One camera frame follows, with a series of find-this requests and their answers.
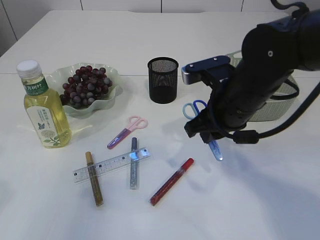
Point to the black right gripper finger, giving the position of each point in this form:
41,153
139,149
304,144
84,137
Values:
194,127
207,137

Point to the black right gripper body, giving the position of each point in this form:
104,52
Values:
232,104

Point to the blue capped scissors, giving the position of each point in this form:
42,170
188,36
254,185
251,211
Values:
213,144

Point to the pink small scissors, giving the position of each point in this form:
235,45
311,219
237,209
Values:
134,123

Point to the purple grape bunch with leaf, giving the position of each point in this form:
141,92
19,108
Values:
86,86

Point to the clear plastic ruler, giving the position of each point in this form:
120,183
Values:
106,166

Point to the yellow tea drink bottle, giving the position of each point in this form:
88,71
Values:
43,106

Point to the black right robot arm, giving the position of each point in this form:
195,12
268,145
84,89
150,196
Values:
271,52

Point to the green plastic woven basket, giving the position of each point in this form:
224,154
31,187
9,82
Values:
274,109

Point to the red glitter pen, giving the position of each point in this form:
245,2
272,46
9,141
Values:
161,192

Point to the black mesh pen holder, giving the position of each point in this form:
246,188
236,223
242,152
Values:
162,79

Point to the silver glitter pen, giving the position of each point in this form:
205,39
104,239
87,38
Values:
134,162

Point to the gold glitter pen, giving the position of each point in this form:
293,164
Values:
97,194

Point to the green wavy glass plate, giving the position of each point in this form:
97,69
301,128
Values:
60,76

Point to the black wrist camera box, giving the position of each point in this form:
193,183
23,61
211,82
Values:
210,71

